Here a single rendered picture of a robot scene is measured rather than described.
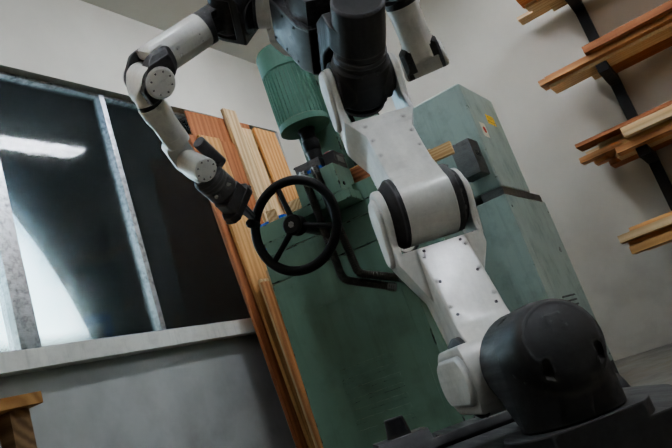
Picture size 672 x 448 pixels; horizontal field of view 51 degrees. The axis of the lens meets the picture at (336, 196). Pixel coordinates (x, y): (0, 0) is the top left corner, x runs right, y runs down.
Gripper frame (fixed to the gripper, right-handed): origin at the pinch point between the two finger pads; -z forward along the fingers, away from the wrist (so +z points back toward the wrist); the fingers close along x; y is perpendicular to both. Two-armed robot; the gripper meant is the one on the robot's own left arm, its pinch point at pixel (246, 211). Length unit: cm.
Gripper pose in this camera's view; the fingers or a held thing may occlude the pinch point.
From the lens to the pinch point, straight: 202.3
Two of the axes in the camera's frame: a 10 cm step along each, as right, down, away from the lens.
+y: -8.0, 0.3, 6.0
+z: -5.1, -5.5, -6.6
